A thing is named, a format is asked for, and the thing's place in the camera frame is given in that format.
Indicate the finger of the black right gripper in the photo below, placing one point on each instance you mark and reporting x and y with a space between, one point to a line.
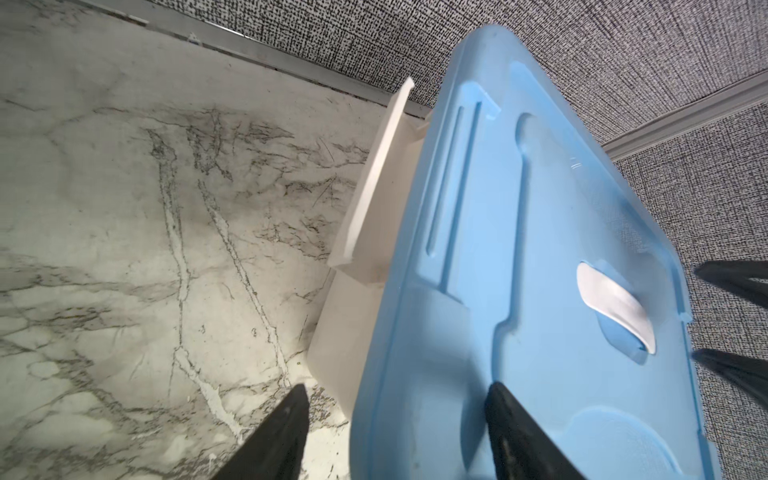
746 279
746 373

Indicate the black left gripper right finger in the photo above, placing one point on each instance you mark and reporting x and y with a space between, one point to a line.
520 448

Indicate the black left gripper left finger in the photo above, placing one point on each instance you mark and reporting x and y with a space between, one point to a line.
275 449

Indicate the white plastic storage bin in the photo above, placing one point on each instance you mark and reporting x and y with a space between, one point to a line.
362 253

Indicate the blue plastic bin lid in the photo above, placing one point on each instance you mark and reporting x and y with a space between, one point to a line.
525 258

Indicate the aluminium enclosure frame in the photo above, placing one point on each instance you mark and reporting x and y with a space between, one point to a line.
637 73

